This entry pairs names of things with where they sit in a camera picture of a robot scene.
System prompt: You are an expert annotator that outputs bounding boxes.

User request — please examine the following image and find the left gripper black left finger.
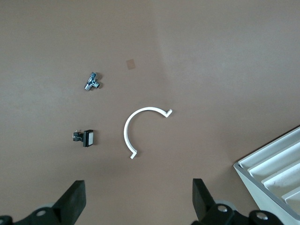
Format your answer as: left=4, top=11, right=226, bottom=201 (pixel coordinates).
left=23, top=180, right=87, bottom=225

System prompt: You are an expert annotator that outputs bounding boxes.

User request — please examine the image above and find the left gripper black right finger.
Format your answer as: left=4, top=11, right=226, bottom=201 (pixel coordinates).
left=192, top=178, right=239, bottom=225

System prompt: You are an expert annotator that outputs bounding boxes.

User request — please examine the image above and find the white plastic drawer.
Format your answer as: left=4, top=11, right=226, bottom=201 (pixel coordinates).
left=248, top=146, right=300, bottom=181
left=280, top=184, right=300, bottom=206
left=239, top=131, right=300, bottom=171
left=263, top=164, right=300, bottom=189

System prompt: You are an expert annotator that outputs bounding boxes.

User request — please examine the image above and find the white drawer cabinet housing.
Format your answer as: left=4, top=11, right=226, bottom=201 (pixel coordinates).
left=233, top=126, right=300, bottom=225

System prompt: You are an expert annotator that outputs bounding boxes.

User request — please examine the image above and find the small metal fitting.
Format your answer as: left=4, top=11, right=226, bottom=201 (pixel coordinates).
left=83, top=71, right=103, bottom=91

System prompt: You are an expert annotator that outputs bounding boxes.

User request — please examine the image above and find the black rectangular switch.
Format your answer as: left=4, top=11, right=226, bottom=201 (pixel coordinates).
left=71, top=128, right=96, bottom=148

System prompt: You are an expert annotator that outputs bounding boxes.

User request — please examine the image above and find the white curved plastic bracket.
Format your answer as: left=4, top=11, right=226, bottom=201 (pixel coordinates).
left=123, top=107, right=173, bottom=160

